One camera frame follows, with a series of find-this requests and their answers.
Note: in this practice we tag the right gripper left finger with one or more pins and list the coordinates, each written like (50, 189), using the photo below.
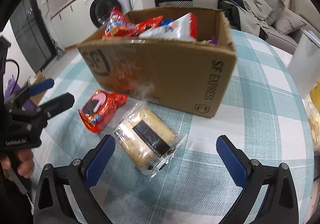
(52, 204)

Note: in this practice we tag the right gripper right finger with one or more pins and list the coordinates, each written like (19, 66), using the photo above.
(280, 201)

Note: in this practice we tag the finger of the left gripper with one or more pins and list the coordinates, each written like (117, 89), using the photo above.
(24, 94)
(55, 106)

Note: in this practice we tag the red oreo cookie pack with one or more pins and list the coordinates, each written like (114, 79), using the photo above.
(100, 109)

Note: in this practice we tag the clear cracker pack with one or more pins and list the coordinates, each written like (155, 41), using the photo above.
(150, 135)

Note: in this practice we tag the large red snack bag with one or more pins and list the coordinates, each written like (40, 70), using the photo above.
(119, 26)

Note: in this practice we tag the white red snack bag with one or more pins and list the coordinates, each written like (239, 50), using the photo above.
(183, 28)

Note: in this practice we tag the purple candy bag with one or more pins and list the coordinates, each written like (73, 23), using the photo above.
(212, 41)

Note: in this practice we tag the blue oreo cookie pack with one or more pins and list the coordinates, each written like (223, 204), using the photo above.
(166, 22)

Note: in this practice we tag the left hand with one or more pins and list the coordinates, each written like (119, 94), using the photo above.
(26, 166)

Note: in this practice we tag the floor cardboard box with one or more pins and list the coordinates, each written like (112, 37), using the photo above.
(36, 87)

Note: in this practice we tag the black glass door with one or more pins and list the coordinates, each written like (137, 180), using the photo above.
(32, 35)

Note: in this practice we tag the white kitchen cabinet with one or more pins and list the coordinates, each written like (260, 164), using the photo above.
(73, 23)

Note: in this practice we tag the teal plaid tablecloth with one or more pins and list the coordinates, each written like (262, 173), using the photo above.
(261, 113)

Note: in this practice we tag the clear snack jar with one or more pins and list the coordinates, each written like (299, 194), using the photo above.
(312, 110)

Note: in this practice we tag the white cylindrical container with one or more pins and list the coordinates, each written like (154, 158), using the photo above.
(304, 65)

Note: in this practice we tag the brown SF cardboard box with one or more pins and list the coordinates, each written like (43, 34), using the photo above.
(187, 76)

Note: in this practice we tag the black patterned chair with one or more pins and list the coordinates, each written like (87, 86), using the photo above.
(174, 3)

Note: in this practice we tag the grey sofa cushion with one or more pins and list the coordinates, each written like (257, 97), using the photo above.
(289, 22)

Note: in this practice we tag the grey sofa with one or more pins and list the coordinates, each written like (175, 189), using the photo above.
(274, 21)

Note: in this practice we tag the grey clothes pile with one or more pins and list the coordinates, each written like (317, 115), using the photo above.
(248, 16)

